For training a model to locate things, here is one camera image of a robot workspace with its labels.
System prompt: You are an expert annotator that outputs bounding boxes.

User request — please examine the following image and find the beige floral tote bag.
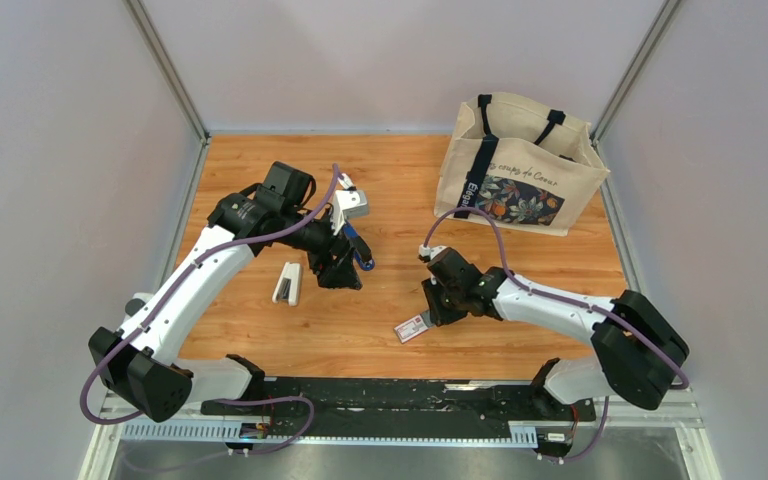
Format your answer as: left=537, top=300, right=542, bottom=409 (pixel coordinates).
left=434, top=92, right=610, bottom=236

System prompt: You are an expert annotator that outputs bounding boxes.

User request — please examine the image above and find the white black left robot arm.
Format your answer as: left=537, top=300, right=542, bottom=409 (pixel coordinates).
left=80, top=162, right=373, bottom=425

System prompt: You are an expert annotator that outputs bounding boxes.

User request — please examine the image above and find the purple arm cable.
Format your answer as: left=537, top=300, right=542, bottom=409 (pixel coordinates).
left=79, top=162, right=355, bottom=458
left=421, top=206, right=691, bottom=463

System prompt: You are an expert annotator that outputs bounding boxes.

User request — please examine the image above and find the aluminium frame rail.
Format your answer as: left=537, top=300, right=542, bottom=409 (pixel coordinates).
left=80, top=377, right=721, bottom=479

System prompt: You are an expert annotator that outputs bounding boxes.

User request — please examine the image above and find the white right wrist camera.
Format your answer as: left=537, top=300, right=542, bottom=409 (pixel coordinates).
left=418, top=244, right=447, bottom=263

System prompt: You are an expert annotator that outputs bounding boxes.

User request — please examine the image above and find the blue stapler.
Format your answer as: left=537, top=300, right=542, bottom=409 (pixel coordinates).
left=343, top=222, right=375, bottom=271

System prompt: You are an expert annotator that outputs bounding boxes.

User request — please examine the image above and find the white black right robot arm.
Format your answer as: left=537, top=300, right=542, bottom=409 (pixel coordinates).
left=418, top=246, right=690, bottom=419

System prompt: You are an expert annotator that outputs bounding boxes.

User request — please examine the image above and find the white stapler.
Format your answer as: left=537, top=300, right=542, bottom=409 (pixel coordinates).
left=272, top=262, right=302, bottom=307

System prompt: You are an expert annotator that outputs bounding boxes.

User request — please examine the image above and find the red white staple box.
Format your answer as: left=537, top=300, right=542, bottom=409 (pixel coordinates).
left=394, top=310, right=435, bottom=344

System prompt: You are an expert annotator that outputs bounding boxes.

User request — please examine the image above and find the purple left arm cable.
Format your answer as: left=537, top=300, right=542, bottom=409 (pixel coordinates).
left=79, top=162, right=355, bottom=458

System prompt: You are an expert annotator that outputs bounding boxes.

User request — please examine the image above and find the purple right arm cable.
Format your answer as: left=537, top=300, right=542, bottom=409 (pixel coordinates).
left=421, top=206, right=691, bottom=463

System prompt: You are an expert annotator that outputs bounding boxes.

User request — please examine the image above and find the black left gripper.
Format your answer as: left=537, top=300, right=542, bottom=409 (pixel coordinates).
left=279, top=208, right=362, bottom=290

